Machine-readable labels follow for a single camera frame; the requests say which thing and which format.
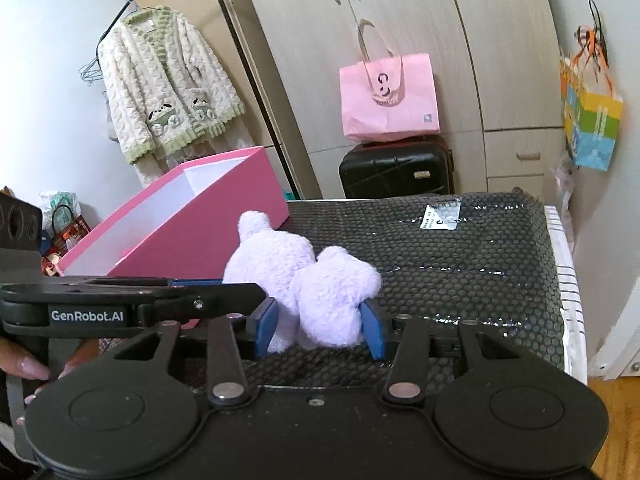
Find person's left hand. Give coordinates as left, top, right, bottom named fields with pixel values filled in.
left=0, top=337, right=101, bottom=429

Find fluffy cream pajama jacket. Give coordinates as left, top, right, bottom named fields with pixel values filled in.
left=96, top=6, right=247, bottom=165

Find purple plush toy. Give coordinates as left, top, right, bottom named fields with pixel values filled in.
left=221, top=211, right=383, bottom=353

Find white label sticker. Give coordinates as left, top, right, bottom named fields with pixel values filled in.
left=419, top=202, right=463, bottom=231

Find white striped table cover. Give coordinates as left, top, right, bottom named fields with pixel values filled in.
left=545, top=205, right=588, bottom=381

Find fluffy cream pajama pants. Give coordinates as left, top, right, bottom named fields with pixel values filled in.
left=132, top=125, right=256, bottom=188

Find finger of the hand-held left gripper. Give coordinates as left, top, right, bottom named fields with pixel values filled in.
left=140, top=283, right=269, bottom=326
left=62, top=275, right=225, bottom=289

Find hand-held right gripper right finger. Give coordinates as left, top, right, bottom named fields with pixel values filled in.
left=359, top=299, right=571, bottom=407

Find black suitcase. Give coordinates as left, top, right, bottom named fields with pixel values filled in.
left=339, top=135, right=455, bottom=200

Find pink shopping bag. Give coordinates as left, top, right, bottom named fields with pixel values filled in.
left=339, top=19, right=441, bottom=143

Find black bubble mat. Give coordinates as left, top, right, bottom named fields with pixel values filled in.
left=185, top=187, right=566, bottom=391

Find pink cardboard box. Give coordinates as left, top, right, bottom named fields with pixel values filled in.
left=56, top=146, right=291, bottom=281

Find tall beige cabinet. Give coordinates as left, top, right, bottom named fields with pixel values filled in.
left=122, top=0, right=321, bottom=201

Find light wood wardrobe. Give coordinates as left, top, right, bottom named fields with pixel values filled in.
left=235, top=0, right=568, bottom=198

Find white green plastic bag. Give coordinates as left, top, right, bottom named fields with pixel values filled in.
left=39, top=190, right=82, bottom=231

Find colourful gift bag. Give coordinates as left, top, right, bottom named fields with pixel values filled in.
left=559, top=0, right=625, bottom=172

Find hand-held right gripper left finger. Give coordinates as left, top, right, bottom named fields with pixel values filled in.
left=75, top=297, right=278, bottom=407

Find bundle of wire hangers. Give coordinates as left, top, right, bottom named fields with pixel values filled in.
left=77, top=55, right=104, bottom=87

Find red bag with teal handle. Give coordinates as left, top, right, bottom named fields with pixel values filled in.
left=50, top=205, right=93, bottom=256

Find black metal clothes rack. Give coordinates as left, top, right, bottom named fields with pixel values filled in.
left=95, top=0, right=321, bottom=200

